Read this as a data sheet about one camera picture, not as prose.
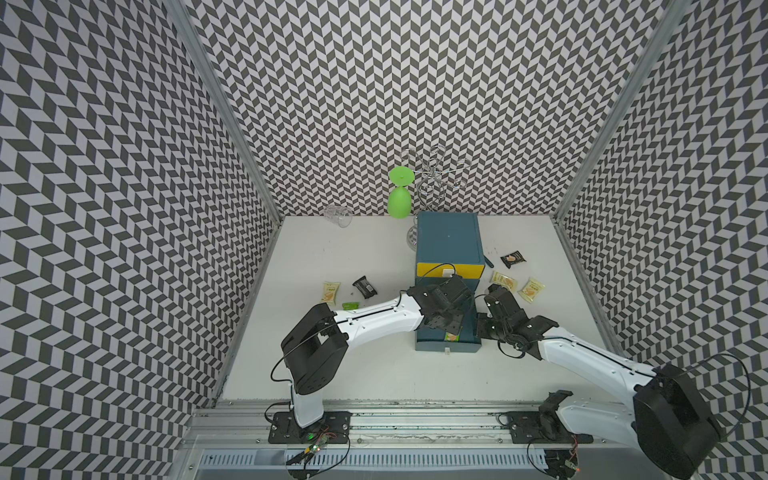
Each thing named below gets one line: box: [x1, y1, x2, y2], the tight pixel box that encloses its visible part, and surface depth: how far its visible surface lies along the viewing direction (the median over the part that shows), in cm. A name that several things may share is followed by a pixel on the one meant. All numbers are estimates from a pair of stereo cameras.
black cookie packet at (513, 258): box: [500, 250, 527, 269], surface depth 107 cm
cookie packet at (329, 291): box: [321, 282, 341, 305], surface depth 98 cm
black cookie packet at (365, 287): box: [352, 276, 378, 299], surface depth 101 cm
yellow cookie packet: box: [517, 277, 546, 303], surface depth 98 cm
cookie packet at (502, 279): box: [489, 270, 518, 293], surface depth 101 cm
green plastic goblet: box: [387, 166, 415, 219], surface depth 93 cm
